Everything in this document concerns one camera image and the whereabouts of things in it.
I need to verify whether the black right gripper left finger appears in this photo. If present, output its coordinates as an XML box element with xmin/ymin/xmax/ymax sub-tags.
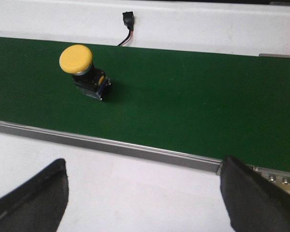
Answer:
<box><xmin>0</xmin><ymin>159</ymin><xmax>69</xmax><ymax>232</ymax></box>

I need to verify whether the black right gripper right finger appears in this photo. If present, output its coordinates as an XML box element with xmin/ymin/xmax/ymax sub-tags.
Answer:
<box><xmin>220</xmin><ymin>156</ymin><xmax>290</xmax><ymax>232</ymax></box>

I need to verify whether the yellow mushroom push button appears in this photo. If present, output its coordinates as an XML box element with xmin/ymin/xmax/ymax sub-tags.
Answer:
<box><xmin>59</xmin><ymin>44</ymin><xmax>111</xmax><ymax>101</ymax></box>

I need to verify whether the green conveyor belt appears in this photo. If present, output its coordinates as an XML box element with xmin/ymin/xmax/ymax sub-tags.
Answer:
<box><xmin>0</xmin><ymin>38</ymin><xmax>290</xmax><ymax>172</ymax></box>

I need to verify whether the aluminium conveyor side rail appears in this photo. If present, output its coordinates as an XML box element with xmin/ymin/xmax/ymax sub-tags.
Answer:
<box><xmin>0</xmin><ymin>119</ymin><xmax>290</xmax><ymax>194</ymax></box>

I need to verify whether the black sensor with cable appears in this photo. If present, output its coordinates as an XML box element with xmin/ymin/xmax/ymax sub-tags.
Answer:
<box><xmin>118</xmin><ymin>11</ymin><xmax>135</xmax><ymax>46</ymax></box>

